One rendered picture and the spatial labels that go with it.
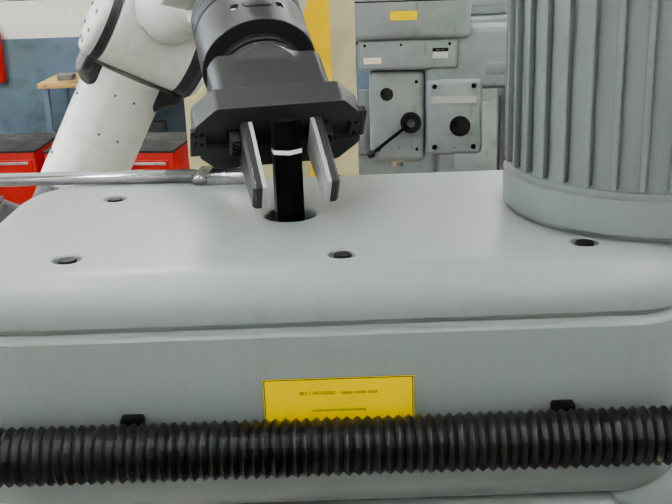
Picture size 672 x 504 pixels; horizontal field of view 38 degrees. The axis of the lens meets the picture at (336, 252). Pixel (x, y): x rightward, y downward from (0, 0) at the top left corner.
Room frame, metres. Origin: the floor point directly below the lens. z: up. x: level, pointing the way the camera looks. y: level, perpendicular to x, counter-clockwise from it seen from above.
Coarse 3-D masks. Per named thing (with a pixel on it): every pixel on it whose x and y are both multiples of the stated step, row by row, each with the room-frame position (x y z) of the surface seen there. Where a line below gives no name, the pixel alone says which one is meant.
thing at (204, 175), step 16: (0, 176) 0.78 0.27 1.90; (16, 176) 0.78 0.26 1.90; (32, 176) 0.78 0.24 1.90; (48, 176) 0.77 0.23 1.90; (64, 176) 0.77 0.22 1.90; (80, 176) 0.77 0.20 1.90; (96, 176) 0.77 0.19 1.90; (112, 176) 0.77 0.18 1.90; (128, 176) 0.77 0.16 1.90; (144, 176) 0.77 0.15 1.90; (160, 176) 0.77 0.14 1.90; (176, 176) 0.77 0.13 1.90; (192, 176) 0.77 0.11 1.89; (208, 176) 0.75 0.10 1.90; (224, 176) 0.75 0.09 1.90; (240, 176) 0.75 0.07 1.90
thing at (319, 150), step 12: (312, 120) 0.68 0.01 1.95; (312, 132) 0.68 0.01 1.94; (324, 132) 0.67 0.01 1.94; (312, 144) 0.68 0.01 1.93; (324, 144) 0.66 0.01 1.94; (312, 156) 0.68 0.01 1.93; (324, 156) 0.65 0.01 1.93; (324, 168) 0.65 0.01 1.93; (336, 168) 0.65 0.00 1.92; (324, 180) 0.65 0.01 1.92; (336, 180) 0.64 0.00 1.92; (324, 192) 0.65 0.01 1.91; (336, 192) 0.64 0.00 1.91
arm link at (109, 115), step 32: (96, 0) 1.07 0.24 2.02; (96, 32) 1.02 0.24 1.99; (96, 64) 1.06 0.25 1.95; (96, 96) 1.06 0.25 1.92; (128, 96) 1.06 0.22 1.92; (160, 96) 1.08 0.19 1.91; (64, 128) 1.07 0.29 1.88; (96, 128) 1.05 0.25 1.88; (128, 128) 1.06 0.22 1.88; (64, 160) 1.05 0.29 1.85; (96, 160) 1.05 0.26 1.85; (128, 160) 1.07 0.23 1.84
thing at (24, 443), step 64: (0, 448) 0.50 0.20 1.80; (64, 448) 0.50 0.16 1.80; (128, 448) 0.50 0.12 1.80; (192, 448) 0.50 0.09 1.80; (256, 448) 0.50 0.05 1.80; (320, 448) 0.50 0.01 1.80; (384, 448) 0.50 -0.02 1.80; (448, 448) 0.50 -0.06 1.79; (512, 448) 0.50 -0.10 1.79; (576, 448) 0.50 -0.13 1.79; (640, 448) 0.50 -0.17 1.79
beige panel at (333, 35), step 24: (312, 0) 2.38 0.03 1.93; (336, 0) 2.38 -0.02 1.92; (312, 24) 2.38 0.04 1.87; (336, 24) 2.38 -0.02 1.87; (336, 48) 2.38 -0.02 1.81; (336, 72) 2.38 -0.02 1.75; (192, 96) 2.38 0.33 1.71; (192, 168) 2.38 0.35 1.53; (264, 168) 2.38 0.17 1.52; (312, 168) 2.38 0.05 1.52
